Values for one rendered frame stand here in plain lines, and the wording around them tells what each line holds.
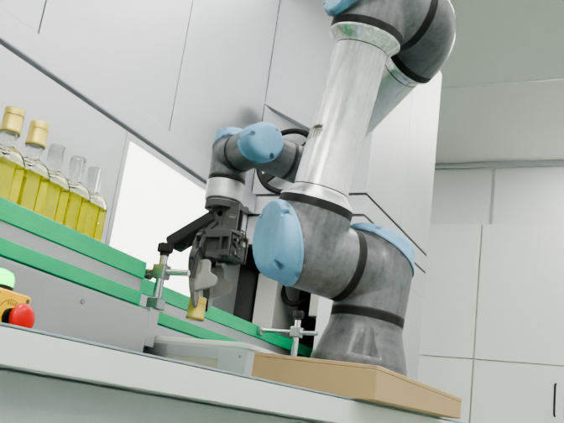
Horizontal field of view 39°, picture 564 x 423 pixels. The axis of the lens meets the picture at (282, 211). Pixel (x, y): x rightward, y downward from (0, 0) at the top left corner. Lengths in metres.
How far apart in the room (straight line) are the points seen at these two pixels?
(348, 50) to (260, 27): 1.34
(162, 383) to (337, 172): 0.49
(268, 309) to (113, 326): 1.13
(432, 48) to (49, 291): 0.71
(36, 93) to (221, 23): 0.85
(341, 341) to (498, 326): 3.78
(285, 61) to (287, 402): 1.75
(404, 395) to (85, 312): 0.53
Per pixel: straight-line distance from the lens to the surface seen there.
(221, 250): 1.51
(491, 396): 4.89
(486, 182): 5.69
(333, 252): 1.16
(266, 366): 1.18
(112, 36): 1.91
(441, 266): 5.09
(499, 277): 5.00
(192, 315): 1.53
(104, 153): 1.80
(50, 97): 1.68
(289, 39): 2.63
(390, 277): 1.22
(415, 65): 1.36
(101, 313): 1.35
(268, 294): 2.46
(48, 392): 0.81
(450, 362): 4.96
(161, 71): 2.06
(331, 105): 1.21
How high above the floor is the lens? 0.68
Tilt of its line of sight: 16 degrees up
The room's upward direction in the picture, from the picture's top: 8 degrees clockwise
